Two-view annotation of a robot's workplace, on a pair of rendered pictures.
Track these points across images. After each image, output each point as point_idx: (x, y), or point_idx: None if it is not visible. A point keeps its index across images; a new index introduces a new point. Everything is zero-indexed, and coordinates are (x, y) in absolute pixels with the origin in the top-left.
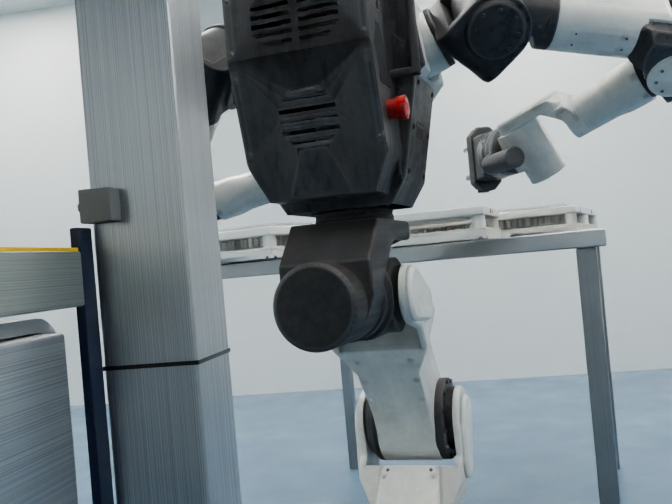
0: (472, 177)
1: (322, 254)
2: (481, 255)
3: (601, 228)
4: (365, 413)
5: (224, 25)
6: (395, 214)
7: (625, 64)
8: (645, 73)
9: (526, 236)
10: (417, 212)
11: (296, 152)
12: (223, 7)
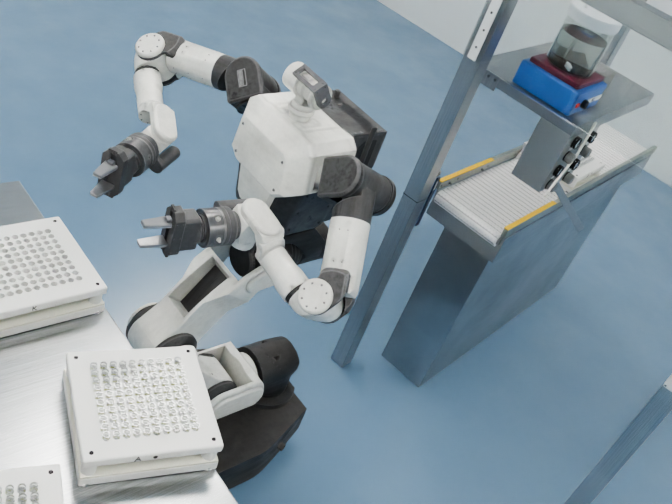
0: (121, 188)
1: None
2: None
3: (19, 181)
4: (195, 347)
5: (380, 148)
6: (95, 270)
7: (159, 74)
8: (177, 79)
9: (44, 218)
10: (85, 256)
11: None
12: (383, 139)
